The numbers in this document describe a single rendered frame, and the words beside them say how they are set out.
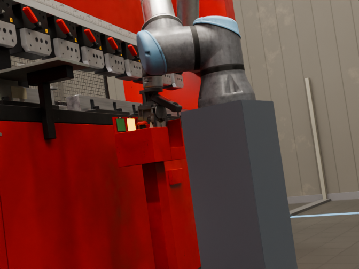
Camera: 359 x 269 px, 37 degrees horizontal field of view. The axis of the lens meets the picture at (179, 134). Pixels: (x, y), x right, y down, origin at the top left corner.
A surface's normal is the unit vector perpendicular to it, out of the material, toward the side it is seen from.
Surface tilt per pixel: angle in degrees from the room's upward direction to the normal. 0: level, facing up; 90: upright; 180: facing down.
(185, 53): 113
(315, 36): 90
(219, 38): 90
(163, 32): 56
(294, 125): 90
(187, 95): 90
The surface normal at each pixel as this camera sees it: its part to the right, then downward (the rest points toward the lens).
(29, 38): 0.93, -0.14
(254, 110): 0.81, -0.14
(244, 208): -0.57, 0.04
